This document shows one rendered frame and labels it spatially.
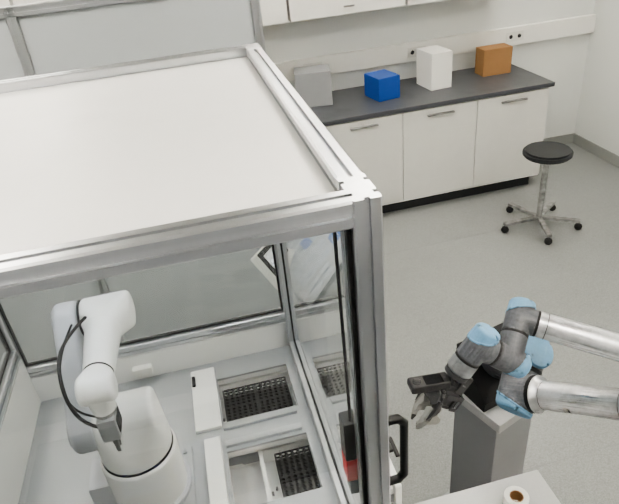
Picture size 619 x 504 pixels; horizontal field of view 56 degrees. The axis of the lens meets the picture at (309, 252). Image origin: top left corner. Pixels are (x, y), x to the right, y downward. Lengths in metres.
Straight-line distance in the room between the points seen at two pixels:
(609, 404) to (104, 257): 1.42
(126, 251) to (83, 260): 0.05
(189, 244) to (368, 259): 0.24
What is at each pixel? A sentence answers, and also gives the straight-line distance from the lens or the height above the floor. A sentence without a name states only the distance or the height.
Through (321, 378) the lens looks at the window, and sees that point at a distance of 0.91.
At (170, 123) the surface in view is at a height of 1.97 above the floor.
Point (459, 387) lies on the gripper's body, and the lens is 1.72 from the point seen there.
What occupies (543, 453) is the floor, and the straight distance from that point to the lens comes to 3.07.
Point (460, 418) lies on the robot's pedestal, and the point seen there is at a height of 0.59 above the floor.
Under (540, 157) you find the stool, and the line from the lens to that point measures 4.38.
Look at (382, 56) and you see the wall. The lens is 5.08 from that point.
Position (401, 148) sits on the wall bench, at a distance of 4.63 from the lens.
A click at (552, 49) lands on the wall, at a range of 5.89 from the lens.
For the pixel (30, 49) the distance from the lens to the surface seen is 2.82.
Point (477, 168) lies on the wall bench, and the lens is 5.00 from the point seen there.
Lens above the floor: 2.32
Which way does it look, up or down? 32 degrees down
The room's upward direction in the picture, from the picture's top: 6 degrees counter-clockwise
